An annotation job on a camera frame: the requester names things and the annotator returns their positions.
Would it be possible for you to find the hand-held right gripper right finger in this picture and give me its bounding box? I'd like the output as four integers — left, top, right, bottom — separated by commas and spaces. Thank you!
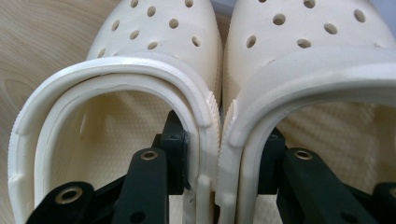
258, 127, 288, 195

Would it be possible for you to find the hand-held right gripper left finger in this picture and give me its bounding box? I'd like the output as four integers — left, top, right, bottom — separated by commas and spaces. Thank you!
151, 110, 191, 196

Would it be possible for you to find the cream perforated clog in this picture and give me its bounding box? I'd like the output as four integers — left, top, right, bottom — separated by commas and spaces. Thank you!
7, 0, 224, 224
215, 0, 396, 224

